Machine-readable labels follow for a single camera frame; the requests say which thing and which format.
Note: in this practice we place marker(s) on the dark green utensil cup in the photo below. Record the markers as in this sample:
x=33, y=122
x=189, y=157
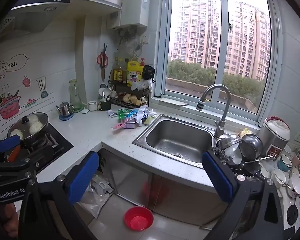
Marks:
x=105, y=106

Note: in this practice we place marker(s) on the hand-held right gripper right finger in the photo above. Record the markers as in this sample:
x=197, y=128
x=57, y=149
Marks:
x=217, y=177

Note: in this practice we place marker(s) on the pile of metal bowls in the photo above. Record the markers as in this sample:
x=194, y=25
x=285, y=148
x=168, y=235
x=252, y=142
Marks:
x=252, y=146

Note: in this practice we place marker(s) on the teal bowl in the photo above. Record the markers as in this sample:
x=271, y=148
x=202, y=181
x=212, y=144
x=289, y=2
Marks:
x=283, y=163

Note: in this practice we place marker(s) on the dark steel wool scourer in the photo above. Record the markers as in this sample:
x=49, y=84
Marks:
x=220, y=153

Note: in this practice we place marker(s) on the hanging clear plastic bag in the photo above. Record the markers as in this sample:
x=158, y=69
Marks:
x=130, y=47

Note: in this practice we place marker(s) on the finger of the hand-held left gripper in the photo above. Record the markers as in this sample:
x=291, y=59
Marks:
x=40, y=156
x=8, y=143

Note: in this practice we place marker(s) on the red plastic basin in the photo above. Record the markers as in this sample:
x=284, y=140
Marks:
x=138, y=220

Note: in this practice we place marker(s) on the green toothpaste box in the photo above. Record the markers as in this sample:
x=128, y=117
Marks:
x=126, y=113

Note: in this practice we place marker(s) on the pink wrapper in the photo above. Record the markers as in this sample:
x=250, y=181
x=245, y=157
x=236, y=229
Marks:
x=120, y=125

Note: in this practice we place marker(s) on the dark capped sauce bottle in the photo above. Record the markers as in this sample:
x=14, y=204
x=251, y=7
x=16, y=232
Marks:
x=125, y=70

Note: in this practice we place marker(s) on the white water heater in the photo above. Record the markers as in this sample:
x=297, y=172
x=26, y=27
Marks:
x=132, y=5

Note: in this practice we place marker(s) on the black and steel range hood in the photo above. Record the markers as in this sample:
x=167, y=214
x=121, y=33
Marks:
x=40, y=3

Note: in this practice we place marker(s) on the cartoon kitchen wall sticker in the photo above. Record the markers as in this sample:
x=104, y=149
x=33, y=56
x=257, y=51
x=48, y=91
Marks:
x=10, y=105

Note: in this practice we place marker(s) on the green tinted glass vase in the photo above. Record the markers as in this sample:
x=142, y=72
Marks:
x=75, y=100

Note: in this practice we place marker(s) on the yellow dishcloth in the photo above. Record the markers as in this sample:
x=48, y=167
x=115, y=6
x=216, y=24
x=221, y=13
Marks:
x=245, y=133

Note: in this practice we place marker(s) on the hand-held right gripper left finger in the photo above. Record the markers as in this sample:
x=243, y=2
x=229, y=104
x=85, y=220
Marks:
x=83, y=177

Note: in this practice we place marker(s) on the small steel teapot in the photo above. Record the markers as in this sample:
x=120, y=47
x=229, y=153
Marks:
x=65, y=109

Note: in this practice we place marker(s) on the white bowl with dark rim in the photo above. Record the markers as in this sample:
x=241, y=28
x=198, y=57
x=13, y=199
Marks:
x=296, y=185
x=278, y=177

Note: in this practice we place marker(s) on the white framed window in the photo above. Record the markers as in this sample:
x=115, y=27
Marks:
x=222, y=30

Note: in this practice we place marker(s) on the steel pan with glass lid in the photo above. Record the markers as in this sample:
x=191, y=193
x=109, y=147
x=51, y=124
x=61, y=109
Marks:
x=30, y=127

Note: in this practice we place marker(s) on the yellow detergent jug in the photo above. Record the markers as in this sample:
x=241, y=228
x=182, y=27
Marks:
x=135, y=72

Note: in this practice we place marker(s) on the steel bowl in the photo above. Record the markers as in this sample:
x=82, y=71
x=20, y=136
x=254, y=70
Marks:
x=227, y=142

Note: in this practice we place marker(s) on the white lidded jar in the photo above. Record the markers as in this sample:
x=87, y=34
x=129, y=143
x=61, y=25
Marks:
x=92, y=105

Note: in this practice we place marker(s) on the black gas stove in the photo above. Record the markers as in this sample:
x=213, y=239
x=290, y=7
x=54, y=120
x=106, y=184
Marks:
x=62, y=142

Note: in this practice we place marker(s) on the pile of ginger roots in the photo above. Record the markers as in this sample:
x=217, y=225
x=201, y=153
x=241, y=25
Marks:
x=128, y=98

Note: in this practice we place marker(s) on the white and red rice cooker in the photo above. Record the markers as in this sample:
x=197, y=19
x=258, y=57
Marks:
x=276, y=132

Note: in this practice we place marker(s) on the black dish rack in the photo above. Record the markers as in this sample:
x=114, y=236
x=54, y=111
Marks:
x=250, y=173

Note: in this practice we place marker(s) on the blue coaster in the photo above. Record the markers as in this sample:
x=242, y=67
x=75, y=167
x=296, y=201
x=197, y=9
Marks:
x=65, y=118

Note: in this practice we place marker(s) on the white tube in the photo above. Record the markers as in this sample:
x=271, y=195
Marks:
x=112, y=113

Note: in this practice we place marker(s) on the stainless steel sink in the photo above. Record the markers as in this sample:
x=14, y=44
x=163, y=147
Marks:
x=177, y=135

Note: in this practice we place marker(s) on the steel gooseneck faucet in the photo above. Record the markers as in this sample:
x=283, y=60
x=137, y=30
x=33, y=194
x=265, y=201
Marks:
x=225, y=110

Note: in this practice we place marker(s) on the white wall socket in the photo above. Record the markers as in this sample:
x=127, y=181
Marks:
x=298, y=138

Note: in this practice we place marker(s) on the black bag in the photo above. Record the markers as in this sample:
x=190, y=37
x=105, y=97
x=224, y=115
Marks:
x=148, y=72

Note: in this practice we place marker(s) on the yellow label oil bottle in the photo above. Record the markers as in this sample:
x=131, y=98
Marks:
x=120, y=74
x=115, y=73

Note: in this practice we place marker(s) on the person's left hand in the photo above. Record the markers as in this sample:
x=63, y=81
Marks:
x=11, y=220

